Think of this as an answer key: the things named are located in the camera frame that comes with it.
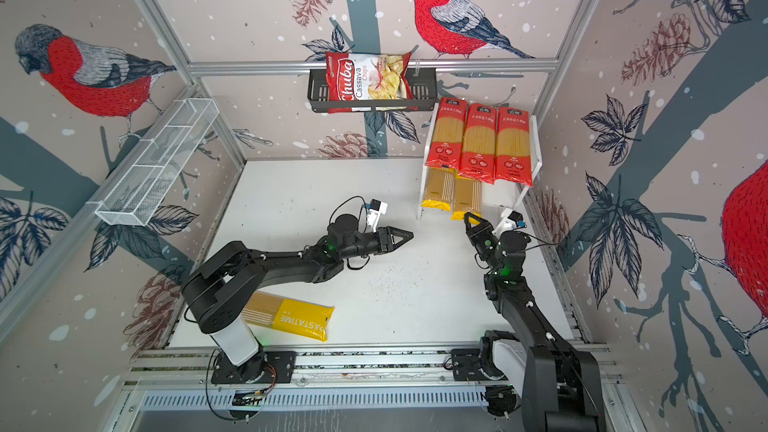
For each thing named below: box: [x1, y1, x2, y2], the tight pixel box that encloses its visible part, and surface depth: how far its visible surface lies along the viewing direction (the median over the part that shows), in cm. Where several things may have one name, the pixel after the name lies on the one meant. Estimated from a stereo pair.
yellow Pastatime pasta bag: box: [243, 291, 335, 342], surface depth 81 cm
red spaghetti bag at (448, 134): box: [425, 97, 469, 170], surface depth 81 cm
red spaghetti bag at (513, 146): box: [495, 106, 533, 186], surface depth 76 cm
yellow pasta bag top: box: [421, 166, 457, 211], surface depth 90 cm
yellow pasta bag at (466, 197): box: [450, 176, 483, 225], surface depth 87 cm
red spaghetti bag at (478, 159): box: [459, 103, 498, 185], surface depth 77 cm
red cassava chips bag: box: [325, 51, 419, 114], surface depth 89 cm
